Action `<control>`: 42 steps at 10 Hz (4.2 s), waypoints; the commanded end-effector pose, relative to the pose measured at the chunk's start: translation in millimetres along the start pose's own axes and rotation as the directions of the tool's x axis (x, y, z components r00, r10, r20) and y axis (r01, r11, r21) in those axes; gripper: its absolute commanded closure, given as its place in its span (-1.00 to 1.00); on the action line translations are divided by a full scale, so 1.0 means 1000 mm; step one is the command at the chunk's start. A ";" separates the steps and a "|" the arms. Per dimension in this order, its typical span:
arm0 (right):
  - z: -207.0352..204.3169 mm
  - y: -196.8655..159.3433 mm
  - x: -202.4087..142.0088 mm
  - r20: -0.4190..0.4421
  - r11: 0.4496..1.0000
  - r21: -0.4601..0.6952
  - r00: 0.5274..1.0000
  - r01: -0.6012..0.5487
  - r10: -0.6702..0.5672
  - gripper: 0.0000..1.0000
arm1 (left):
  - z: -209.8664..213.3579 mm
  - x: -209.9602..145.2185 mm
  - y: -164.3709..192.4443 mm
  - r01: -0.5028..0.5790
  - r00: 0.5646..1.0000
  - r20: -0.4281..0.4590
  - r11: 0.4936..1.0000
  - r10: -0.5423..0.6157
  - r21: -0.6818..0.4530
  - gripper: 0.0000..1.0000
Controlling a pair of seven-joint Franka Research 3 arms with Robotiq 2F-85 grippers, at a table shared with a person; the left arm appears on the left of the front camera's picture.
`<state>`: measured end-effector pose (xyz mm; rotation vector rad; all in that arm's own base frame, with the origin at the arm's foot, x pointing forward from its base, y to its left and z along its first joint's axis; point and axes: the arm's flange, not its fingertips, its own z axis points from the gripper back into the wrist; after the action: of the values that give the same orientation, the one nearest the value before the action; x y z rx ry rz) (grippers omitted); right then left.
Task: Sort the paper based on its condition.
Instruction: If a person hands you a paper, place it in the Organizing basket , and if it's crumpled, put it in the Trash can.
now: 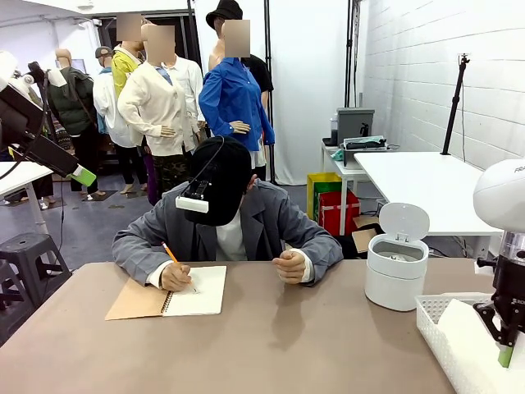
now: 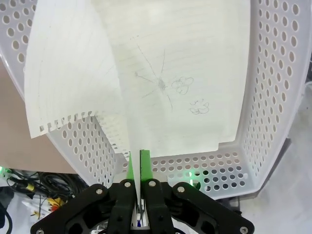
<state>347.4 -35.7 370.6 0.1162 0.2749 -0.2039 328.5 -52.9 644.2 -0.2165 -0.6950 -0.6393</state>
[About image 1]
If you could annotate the grey tray bin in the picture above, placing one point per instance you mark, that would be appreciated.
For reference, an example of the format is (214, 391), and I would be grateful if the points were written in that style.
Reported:
(363, 149)

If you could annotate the mannequin in cream cardigan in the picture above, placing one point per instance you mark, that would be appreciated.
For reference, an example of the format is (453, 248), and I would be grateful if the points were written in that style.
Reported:
(156, 106)

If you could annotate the black tripod stand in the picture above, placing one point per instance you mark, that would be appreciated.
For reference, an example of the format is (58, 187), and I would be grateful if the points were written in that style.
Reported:
(453, 111)
(51, 119)

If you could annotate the black cap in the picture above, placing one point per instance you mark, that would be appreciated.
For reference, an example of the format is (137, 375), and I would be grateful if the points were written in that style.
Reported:
(225, 176)

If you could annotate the person's right forearm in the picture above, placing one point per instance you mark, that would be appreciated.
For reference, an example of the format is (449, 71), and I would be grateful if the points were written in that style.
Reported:
(135, 262)

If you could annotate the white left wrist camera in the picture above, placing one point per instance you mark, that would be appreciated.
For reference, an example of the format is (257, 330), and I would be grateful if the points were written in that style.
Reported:
(56, 78)

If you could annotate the black bucket hat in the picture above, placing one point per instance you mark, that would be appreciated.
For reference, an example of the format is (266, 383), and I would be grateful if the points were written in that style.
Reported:
(223, 12)

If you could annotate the white paper stack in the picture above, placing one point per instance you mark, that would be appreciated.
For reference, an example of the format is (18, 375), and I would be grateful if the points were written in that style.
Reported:
(476, 379)

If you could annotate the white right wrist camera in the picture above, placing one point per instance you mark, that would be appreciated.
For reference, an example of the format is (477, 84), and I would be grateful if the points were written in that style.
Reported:
(484, 268)

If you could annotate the orange pencil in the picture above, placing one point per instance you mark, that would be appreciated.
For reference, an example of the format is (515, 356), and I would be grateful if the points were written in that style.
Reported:
(170, 253)

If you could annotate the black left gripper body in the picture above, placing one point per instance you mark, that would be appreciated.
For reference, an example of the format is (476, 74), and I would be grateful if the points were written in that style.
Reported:
(16, 117)

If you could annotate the large white table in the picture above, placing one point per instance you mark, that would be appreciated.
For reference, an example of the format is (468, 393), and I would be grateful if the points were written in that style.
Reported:
(430, 184)

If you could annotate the person's left forearm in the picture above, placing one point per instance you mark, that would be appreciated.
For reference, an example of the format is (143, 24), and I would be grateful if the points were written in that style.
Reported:
(324, 262)

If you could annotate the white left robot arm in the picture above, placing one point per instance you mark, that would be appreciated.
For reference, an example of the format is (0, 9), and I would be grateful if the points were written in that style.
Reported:
(6, 67)

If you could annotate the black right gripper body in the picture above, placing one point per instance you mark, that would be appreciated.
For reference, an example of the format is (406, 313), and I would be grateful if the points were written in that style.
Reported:
(510, 283)

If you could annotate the mannequin in black t-shirt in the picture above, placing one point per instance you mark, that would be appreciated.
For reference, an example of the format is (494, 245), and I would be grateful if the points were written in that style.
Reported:
(262, 74)

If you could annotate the small white side table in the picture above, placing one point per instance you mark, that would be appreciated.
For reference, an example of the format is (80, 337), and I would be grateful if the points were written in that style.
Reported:
(344, 172)

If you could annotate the person in grey blazer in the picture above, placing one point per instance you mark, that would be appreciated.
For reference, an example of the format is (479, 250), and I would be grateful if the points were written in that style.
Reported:
(275, 217)

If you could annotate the mannequin in blue shirt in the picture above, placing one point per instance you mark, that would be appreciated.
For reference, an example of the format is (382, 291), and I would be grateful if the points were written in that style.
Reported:
(229, 94)

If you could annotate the capped mannequin in white shirt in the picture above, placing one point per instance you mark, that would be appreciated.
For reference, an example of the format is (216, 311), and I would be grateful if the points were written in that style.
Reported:
(108, 106)

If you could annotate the teal crumpled cloth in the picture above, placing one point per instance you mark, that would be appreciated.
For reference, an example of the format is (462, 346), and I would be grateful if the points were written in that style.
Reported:
(337, 154)

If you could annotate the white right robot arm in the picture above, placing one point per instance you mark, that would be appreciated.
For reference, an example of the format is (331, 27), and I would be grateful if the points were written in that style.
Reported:
(500, 193)

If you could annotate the mannequin in dark green vest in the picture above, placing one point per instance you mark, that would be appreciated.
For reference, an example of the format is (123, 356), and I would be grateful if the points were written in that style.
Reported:
(78, 106)

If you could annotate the computer monitor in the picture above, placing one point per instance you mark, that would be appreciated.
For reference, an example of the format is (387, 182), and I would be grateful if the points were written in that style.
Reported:
(80, 66)

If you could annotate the brown cardboard piece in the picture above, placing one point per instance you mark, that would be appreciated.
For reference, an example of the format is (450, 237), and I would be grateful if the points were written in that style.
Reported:
(365, 240)

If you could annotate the white perforated plastic basket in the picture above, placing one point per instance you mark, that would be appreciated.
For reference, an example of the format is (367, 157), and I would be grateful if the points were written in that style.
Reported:
(426, 314)

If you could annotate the grey box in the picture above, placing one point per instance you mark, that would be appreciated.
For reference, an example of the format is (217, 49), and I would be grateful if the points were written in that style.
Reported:
(354, 123)

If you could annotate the white lidded trash bin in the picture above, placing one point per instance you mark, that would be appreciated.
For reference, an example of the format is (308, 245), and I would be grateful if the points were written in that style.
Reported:
(393, 283)

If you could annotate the person's left hand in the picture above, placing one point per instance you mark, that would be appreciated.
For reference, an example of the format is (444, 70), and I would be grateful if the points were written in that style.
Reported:
(291, 268)

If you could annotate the person's right hand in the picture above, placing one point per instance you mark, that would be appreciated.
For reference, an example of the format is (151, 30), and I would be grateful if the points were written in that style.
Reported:
(176, 279)

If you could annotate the black light stand pole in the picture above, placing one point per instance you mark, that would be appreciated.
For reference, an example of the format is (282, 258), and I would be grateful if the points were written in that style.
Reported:
(268, 82)
(350, 61)

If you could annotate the white head-mounted camera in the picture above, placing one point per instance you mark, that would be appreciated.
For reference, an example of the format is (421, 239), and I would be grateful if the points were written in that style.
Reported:
(193, 204)

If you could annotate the spiral notebook with kraft cover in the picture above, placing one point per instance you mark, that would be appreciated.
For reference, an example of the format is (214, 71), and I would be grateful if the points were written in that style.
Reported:
(201, 295)

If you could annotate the black plastic stool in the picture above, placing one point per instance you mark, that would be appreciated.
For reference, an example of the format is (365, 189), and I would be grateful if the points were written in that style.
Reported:
(28, 246)

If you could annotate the green bag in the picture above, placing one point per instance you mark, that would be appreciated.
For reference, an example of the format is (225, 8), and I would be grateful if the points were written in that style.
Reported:
(328, 186)

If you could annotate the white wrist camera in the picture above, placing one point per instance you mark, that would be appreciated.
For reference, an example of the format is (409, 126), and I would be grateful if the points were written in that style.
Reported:
(56, 78)
(484, 268)

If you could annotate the black metal stool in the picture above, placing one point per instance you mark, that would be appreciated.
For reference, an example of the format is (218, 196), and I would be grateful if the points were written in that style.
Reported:
(12, 295)

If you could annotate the mannequin in yellow jacket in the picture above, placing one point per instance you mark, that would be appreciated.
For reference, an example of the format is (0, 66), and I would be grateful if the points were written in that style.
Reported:
(121, 70)

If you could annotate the white paper sheet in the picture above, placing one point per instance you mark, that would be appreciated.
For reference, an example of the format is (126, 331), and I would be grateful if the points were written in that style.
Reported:
(459, 324)

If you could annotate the black spray bottle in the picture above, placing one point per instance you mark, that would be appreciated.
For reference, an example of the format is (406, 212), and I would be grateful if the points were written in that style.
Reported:
(364, 130)

